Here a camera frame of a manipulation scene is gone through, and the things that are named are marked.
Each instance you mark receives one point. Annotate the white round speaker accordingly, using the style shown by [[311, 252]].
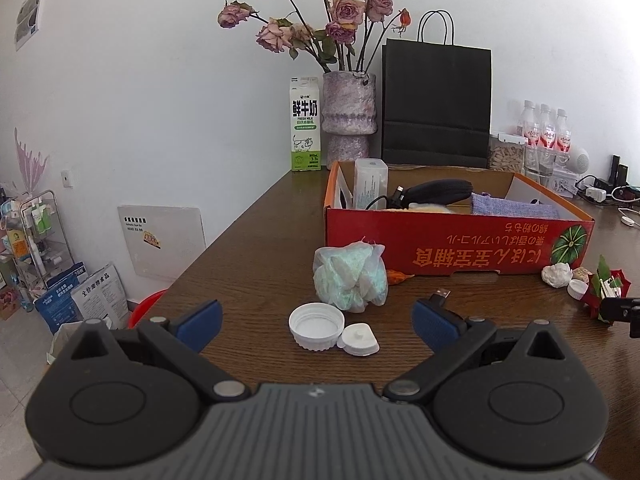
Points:
[[581, 159]]

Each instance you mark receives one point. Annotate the large white jar lid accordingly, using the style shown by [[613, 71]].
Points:
[[316, 332]]

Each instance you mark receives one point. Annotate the white green milk carton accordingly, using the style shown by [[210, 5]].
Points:
[[305, 125]]

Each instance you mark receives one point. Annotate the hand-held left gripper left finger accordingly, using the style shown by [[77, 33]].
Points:
[[200, 322]]

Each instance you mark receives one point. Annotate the red green wrapper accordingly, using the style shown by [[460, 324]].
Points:
[[595, 295]]

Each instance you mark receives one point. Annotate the white rectangular box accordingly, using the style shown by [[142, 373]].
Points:
[[370, 182]]

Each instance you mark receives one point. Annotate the clear bag of green tissue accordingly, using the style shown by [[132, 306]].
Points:
[[345, 280]]

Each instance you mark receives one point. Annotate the white tissue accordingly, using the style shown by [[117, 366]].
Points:
[[557, 275]]

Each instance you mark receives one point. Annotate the clear seed storage container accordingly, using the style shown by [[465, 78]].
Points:
[[505, 157]]

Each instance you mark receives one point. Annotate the clear glass cup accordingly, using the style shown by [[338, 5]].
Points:
[[540, 167]]

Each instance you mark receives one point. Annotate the white printed tin box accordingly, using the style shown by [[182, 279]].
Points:
[[565, 182]]

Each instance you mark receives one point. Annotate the pink leaf wall decal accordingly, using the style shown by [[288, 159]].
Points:
[[31, 165]]

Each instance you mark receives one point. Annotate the small beige box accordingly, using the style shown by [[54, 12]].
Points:
[[582, 274]]

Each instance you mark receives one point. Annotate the white wall socket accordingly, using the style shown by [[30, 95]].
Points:
[[67, 178]]

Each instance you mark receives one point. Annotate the red plastic basin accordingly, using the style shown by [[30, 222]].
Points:
[[147, 307]]

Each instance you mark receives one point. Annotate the white charger plug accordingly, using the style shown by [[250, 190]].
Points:
[[596, 194]]

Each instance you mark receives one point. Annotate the dried pink rose bouquet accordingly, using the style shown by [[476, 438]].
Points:
[[345, 10]]

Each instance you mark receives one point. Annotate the black paper bag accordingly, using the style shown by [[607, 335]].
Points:
[[435, 100]]

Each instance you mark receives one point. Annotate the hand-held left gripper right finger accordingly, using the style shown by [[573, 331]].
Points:
[[435, 327]]

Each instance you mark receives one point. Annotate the black upright device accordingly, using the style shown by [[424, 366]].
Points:
[[617, 170]]

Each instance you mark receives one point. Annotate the black zip pouch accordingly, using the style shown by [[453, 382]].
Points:
[[440, 191]]

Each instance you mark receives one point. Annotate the red cardboard box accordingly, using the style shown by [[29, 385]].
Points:
[[450, 240]]

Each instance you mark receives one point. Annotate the white printed bag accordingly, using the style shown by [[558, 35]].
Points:
[[100, 295]]

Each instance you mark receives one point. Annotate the orange wrapper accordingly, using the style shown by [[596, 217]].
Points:
[[397, 277]]

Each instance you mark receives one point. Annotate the small white heart-shaped cap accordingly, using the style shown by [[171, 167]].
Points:
[[357, 340]]

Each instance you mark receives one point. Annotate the blue printed bag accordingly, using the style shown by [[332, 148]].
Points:
[[60, 305]]

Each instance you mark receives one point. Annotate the wall poster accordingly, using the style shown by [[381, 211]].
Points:
[[30, 15]]

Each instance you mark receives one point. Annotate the purple mottled ceramic vase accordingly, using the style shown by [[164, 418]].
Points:
[[347, 110]]

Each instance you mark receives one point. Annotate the pink label water bottle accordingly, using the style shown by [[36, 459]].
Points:
[[562, 140], [547, 135], [531, 132]]

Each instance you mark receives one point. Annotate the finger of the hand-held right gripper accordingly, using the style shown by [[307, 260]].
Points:
[[620, 308]]

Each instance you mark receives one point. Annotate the small white bottle cap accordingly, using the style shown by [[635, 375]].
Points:
[[577, 290]]

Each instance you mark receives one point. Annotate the purple knit pouch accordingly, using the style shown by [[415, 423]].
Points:
[[500, 206]]

